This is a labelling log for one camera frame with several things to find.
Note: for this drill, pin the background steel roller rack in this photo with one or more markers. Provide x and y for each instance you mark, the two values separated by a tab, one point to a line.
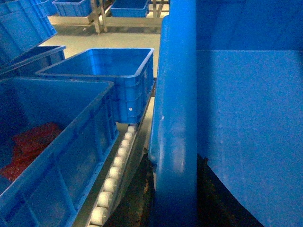
101	17

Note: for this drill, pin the blue crate on background rack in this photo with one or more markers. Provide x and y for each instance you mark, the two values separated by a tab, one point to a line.
130	8
73	8

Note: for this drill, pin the empty blue crate middle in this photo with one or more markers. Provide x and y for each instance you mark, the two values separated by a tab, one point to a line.
130	69

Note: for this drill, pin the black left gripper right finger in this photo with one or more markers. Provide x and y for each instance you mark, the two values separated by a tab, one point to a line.
216	206

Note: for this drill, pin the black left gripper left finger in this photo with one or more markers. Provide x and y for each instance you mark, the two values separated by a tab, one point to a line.
135	206

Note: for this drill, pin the blue crate with red contents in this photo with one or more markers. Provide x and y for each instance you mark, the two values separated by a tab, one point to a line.
52	189

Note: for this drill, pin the white roller conveyor track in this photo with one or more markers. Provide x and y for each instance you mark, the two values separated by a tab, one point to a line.
118	171

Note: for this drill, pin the large blue plastic crate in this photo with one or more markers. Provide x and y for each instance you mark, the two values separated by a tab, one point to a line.
230	89

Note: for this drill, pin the red mesh bag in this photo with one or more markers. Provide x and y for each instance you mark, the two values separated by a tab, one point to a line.
27	147

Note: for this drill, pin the dark blue crate far left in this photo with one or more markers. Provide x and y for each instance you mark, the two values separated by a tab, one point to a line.
36	59

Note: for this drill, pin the stacked blue crate upper left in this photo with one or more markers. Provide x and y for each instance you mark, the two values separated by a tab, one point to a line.
24	24

